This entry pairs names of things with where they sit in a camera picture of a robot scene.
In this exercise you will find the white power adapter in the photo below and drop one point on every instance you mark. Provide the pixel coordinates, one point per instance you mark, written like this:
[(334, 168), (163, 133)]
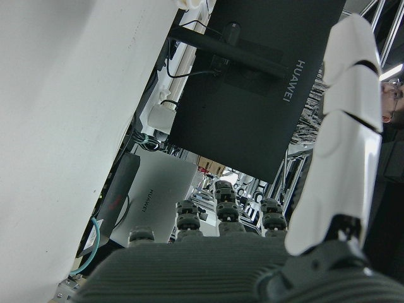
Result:
[(159, 116)]

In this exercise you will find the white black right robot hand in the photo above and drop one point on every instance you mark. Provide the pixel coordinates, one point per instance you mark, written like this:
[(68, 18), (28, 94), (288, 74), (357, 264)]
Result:
[(195, 271)]

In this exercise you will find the black box device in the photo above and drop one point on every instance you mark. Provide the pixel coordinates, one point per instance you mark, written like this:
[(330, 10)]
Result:
[(121, 189)]

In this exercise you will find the person with glasses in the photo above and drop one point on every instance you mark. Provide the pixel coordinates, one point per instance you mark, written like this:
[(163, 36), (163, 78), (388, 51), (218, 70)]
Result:
[(393, 98)]

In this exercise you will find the black Huawei monitor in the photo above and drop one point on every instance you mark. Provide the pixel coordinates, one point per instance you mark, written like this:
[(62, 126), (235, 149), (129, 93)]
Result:
[(240, 126)]

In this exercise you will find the black monitor stand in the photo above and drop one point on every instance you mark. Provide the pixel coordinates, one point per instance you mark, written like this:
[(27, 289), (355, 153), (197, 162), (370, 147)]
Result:
[(205, 45)]

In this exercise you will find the silver Huawei laptop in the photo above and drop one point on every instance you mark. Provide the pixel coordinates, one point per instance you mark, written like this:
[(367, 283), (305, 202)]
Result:
[(158, 180)]

